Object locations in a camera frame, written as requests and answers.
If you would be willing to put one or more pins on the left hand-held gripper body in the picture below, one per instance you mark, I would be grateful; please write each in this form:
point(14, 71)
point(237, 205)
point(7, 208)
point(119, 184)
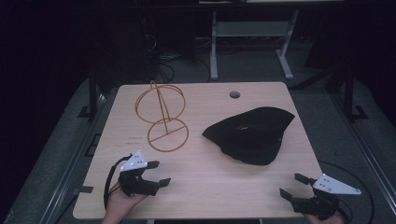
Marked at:
point(134, 162)

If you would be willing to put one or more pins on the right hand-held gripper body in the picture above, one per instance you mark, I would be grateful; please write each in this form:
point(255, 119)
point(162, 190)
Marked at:
point(330, 186)

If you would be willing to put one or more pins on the black hat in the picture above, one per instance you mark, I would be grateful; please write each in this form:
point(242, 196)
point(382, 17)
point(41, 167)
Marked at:
point(249, 135)

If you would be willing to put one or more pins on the person's right hand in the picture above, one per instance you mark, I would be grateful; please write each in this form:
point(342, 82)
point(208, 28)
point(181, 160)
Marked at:
point(323, 219)

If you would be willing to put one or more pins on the person's left hand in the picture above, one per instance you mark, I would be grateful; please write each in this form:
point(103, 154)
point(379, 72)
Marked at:
point(120, 203)

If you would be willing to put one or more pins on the black metal stand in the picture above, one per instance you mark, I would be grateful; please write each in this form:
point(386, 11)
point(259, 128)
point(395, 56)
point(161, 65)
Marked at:
point(349, 93)
point(92, 93)

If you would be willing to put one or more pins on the aluminium floor rail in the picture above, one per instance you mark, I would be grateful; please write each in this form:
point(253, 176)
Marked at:
point(73, 161)
point(367, 146)

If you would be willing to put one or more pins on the white metal table frame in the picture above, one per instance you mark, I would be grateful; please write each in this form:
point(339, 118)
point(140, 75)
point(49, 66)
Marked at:
point(252, 29)

